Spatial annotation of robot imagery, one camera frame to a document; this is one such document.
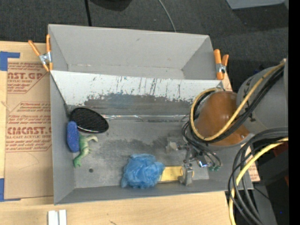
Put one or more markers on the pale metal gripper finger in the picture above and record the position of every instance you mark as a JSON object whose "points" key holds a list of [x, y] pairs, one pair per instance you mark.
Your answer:
{"points": [[189, 167], [187, 179]]}

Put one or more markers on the yellow flat block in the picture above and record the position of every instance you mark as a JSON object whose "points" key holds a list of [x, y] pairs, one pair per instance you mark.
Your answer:
{"points": [[171, 173]]}

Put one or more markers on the small cream lump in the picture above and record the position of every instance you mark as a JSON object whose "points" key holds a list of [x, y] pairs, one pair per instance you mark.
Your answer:
{"points": [[171, 146]]}

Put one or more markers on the blue crumpled cloth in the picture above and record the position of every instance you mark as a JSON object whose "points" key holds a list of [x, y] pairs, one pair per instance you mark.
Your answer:
{"points": [[140, 171]]}

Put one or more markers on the grey metal bin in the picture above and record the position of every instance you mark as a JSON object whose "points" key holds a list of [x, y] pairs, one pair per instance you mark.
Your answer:
{"points": [[131, 95]]}

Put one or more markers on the green toy dinosaur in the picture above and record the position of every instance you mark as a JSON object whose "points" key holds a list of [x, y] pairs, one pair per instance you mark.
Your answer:
{"points": [[84, 149]]}

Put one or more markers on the blue sponge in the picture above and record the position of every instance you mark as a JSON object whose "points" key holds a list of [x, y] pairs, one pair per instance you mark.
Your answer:
{"points": [[72, 137]]}

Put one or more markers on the brown cardboard board, red print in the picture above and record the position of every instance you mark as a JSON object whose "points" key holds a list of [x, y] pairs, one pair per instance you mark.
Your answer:
{"points": [[25, 130]]}

